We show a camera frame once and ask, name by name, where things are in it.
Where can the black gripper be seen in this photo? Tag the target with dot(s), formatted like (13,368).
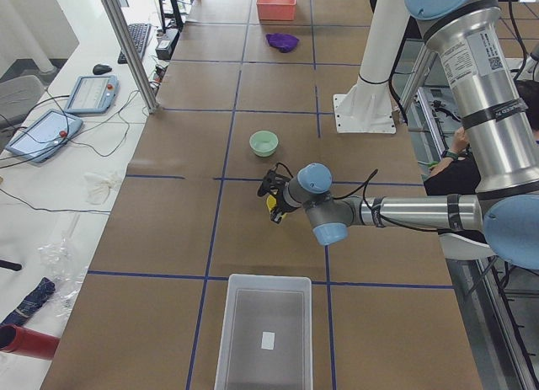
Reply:
(280,207)

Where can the yellow plastic cup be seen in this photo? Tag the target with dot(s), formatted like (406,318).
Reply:
(272,203)

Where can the purple cloth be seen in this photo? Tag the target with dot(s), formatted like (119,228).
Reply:
(284,43)

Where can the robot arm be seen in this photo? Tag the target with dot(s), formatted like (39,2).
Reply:
(484,192)

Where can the black box device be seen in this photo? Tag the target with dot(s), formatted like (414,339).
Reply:
(166,44)

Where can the mint green bowl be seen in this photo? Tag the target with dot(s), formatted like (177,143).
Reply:
(264,143)

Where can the clear plastic bin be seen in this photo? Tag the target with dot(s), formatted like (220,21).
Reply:
(257,303)

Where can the white label in bin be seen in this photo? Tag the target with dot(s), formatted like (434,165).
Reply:
(267,340)

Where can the white crumpled cloth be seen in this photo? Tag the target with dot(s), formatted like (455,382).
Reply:
(99,186)

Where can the pink plastic bin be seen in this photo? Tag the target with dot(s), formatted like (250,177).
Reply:
(276,10)

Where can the teach pendant far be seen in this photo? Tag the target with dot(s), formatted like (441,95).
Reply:
(92,95)

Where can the teach pendant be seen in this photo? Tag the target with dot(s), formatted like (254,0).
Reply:
(92,95)
(45,137)

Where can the black keyboard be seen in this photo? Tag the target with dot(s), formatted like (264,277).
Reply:
(140,34)

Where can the crumpled clear plastic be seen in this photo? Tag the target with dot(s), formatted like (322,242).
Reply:
(66,271)

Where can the black computer mouse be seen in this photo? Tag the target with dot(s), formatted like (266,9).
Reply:
(101,69)

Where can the teach pendant near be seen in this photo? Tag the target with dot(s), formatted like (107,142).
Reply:
(45,137)

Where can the folded blue umbrella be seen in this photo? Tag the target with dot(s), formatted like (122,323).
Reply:
(31,304)

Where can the red cylinder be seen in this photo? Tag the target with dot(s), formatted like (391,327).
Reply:
(27,342)

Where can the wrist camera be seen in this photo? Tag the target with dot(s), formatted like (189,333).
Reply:
(272,183)

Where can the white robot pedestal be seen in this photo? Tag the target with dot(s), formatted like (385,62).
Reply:
(367,107)

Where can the aluminium frame post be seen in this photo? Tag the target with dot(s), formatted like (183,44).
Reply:
(120,27)

